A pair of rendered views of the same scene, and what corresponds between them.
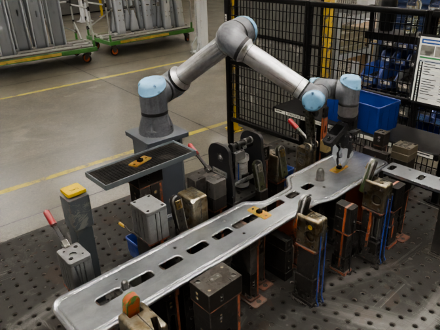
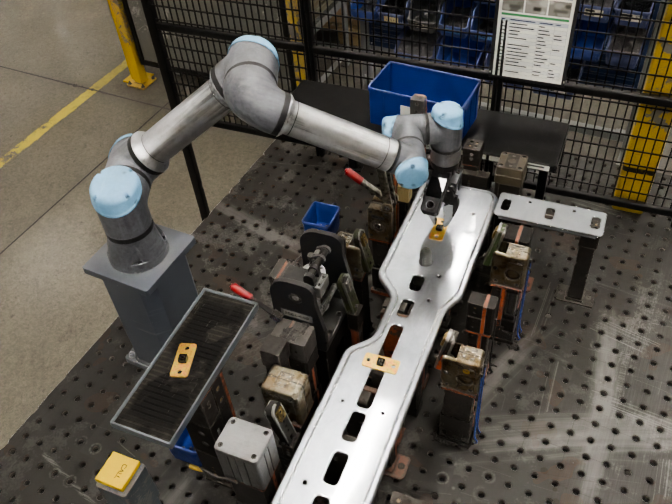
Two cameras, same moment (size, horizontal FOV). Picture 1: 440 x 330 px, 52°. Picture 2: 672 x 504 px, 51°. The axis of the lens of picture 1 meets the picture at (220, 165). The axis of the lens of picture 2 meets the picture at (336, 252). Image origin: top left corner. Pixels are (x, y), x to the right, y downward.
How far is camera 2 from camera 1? 75 cm
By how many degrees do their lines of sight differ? 26
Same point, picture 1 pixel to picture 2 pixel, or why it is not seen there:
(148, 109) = (125, 233)
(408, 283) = (562, 359)
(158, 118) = (144, 240)
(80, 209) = (141, 491)
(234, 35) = (266, 99)
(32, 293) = not seen: outside the picture
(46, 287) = not seen: outside the picture
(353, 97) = (456, 139)
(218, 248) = (365, 458)
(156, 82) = (125, 185)
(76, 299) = not seen: outside the picture
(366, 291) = (520, 392)
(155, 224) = (266, 464)
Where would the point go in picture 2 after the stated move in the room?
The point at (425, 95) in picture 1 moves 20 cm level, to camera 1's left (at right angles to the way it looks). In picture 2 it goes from (514, 67) to (457, 87)
